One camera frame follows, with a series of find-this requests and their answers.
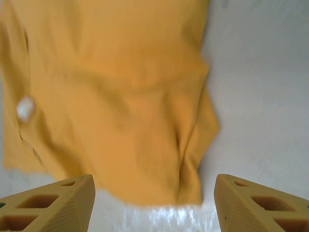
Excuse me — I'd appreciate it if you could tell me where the yellow t-shirt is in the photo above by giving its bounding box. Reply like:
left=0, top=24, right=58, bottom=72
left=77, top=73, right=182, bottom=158
left=0, top=0, right=220, bottom=207

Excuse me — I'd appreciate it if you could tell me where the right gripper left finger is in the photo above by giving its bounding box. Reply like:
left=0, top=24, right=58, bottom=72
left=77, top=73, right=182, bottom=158
left=0, top=174, right=96, bottom=232

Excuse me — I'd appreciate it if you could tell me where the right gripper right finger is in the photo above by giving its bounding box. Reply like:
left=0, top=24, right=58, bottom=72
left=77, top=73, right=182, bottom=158
left=214, top=174, right=309, bottom=232

